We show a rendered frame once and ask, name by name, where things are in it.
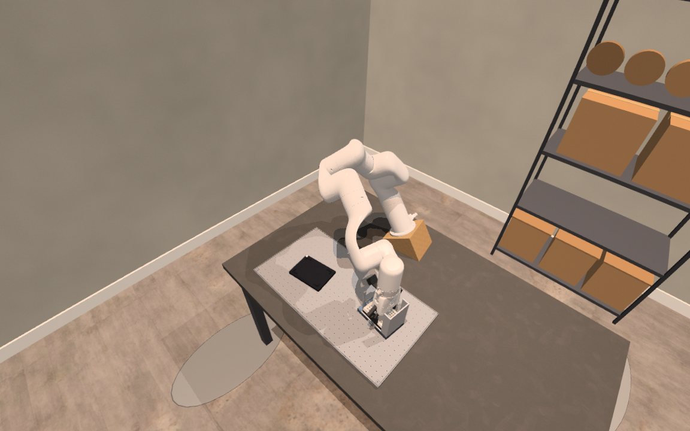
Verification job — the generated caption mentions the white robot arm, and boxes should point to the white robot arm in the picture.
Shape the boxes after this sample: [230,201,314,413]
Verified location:
[318,139,417,298]

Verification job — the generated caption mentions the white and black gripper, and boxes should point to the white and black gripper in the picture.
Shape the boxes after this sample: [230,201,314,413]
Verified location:
[367,287,403,324]

